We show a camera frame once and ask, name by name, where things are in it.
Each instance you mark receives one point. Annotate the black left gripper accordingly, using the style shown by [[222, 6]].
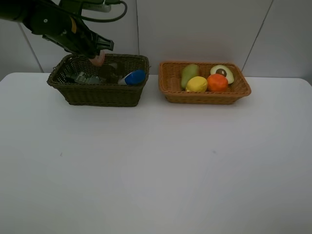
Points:
[[65, 30]]

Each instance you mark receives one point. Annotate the pink bottle white cap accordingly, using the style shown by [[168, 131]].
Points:
[[99, 59]]

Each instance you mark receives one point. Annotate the translucent brown plastic cup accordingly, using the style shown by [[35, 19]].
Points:
[[111, 73]]

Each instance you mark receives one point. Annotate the black square pump bottle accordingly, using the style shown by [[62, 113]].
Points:
[[83, 78]]

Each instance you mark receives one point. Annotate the white bottle blue cap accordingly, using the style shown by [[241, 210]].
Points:
[[133, 78]]

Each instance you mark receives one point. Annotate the green red pear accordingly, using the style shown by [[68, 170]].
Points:
[[189, 72]]

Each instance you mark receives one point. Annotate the yellow lemon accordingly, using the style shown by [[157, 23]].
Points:
[[196, 84]]

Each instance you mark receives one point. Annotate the orange tangerine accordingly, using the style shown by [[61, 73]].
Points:
[[217, 83]]

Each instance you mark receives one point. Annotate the avocado half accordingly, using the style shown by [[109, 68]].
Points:
[[223, 70]]

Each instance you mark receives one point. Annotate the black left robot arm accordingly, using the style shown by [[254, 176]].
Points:
[[18, 10]]

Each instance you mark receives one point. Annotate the dark brown wicker basket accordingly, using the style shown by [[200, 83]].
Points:
[[105, 95]]

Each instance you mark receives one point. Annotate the orange wicker basket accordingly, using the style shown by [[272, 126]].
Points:
[[169, 82]]

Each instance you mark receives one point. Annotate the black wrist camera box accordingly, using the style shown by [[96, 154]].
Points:
[[76, 6]]

